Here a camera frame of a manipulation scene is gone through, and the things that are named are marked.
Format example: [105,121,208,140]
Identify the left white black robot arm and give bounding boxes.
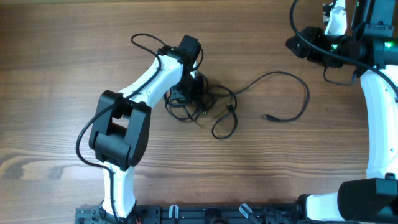
[89,35,203,220]

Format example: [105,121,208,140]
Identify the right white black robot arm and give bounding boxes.
[285,1,397,223]

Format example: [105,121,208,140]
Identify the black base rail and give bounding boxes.
[74,203,312,224]

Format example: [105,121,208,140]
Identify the black cable bundle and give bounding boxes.
[163,72,239,140]

